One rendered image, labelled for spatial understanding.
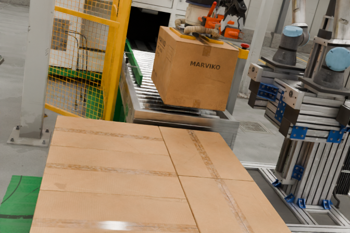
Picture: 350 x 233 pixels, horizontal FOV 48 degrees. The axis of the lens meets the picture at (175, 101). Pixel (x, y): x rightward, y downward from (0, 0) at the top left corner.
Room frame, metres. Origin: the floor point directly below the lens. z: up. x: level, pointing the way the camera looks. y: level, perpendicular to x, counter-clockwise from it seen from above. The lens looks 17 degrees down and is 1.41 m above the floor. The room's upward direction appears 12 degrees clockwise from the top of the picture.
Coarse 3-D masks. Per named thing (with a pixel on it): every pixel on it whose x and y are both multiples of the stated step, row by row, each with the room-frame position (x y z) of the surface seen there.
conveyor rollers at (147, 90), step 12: (144, 60) 4.02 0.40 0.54; (132, 72) 3.45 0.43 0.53; (144, 72) 3.49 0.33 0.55; (144, 84) 3.12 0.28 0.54; (144, 96) 2.77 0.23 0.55; (156, 96) 2.87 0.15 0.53; (144, 108) 2.50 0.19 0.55; (156, 108) 2.60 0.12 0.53; (168, 108) 2.63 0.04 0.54; (180, 108) 2.66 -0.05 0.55; (192, 108) 2.76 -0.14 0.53
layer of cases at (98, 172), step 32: (64, 128) 1.92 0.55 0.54; (96, 128) 2.01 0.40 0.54; (128, 128) 2.10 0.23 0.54; (160, 128) 2.20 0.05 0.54; (64, 160) 1.58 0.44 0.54; (96, 160) 1.64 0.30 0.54; (128, 160) 1.71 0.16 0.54; (160, 160) 1.78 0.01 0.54; (192, 160) 1.85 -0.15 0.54; (224, 160) 1.93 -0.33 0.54; (64, 192) 1.33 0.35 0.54; (96, 192) 1.37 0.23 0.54; (128, 192) 1.42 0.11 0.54; (160, 192) 1.47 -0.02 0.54; (192, 192) 1.53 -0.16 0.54; (224, 192) 1.59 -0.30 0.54; (256, 192) 1.65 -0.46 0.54; (32, 224) 1.11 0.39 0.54; (64, 224) 1.14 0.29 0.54; (96, 224) 1.17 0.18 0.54; (128, 224) 1.21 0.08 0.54; (160, 224) 1.25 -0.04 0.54; (192, 224) 1.29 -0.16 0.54; (224, 224) 1.34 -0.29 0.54; (256, 224) 1.38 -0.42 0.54
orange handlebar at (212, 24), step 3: (198, 18) 2.53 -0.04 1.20; (201, 18) 2.49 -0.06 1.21; (216, 18) 2.71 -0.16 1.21; (222, 18) 2.93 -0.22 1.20; (210, 21) 2.30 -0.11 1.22; (231, 21) 2.73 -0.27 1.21; (210, 24) 2.29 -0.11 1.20; (213, 24) 2.25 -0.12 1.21; (213, 27) 2.26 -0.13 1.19; (219, 27) 2.14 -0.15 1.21; (228, 33) 2.01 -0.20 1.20; (231, 33) 2.00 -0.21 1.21; (234, 33) 2.00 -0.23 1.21; (237, 33) 2.01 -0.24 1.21
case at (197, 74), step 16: (160, 32) 2.79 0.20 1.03; (160, 48) 2.69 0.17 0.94; (176, 48) 2.28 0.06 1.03; (192, 48) 2.31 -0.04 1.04; (208, 48) 2.33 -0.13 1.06; (224, 48) 2.36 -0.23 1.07; (160, 64) 2.59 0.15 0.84; (176, 64) 2.29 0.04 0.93; (192, 64) 2.31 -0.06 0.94; (208, 64) 2.34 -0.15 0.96; (224, 64) 2.37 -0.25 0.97; (160, 80) 2.50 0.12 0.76; (176, 80) 2.29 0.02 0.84; (192, 80) 2.32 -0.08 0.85; (208, 80) 2.34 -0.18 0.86; (224, 80) 2.37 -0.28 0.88; (160, 96) 2.42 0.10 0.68; (176, 96) 2.30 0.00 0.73; (192, 96) 2.32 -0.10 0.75; (208, 96) 2.35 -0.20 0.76; (224, 96) 2.38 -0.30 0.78
